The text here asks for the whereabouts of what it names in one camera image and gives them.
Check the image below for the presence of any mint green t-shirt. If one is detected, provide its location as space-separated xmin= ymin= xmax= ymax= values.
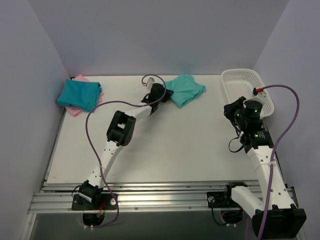
xmin=165 ymin=74 xmax=207 ymax=108

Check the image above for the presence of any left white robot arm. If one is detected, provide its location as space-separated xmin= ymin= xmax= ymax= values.
xmin=79 ymin=83 xmax=174 ymax=210

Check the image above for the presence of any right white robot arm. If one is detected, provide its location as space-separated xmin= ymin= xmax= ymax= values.
xmin=222 ymin=96 xmax=307 ymax=240

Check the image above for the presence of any white plastic mesh basket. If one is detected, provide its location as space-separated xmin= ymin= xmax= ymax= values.
xmin=221 ymin=68 xmax=275 ymax=119

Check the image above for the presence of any folded teal t-shirt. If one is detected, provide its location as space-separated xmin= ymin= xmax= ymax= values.
xmin=57 ymin=79 xmax=102 ymax=112

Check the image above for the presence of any folded pink t-shirt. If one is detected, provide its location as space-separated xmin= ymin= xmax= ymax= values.
xmin=65 ymin=75 xmax=104 ymax=117

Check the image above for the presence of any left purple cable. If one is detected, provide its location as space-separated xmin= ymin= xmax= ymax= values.
xmin=84 ymin=74 xmax=167 ymax=228

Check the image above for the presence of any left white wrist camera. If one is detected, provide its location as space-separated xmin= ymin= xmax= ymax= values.
xmin=142 ymin=77 xmax=155 ymax=90

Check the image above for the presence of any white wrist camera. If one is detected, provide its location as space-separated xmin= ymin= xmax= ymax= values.
xmin=250 ymin=87 xmax=268 ymax=105
xmin=142 ymin=77 xmax=155 ymax=90

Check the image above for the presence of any black looped cable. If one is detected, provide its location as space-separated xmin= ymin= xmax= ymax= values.
xmin=228 ymin=119 xmax=247 ymax=154

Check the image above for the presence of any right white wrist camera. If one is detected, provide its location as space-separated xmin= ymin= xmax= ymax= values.
xmin=250 ymin=87 xmax=268 ymax=105

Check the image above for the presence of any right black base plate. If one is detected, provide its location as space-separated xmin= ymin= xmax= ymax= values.
xmin=206 ymin=191 xmax=240 ymax=209

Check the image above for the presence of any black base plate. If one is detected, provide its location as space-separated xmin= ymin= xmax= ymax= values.
xmin=71 ymin=193 xmax=117 ymax=211
xmin=206 ymin=191 xmax=240 ymax=209

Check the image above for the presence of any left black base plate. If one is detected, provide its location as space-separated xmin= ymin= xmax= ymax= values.
xmin=71 ymin=193 xmax=117 ymax=211

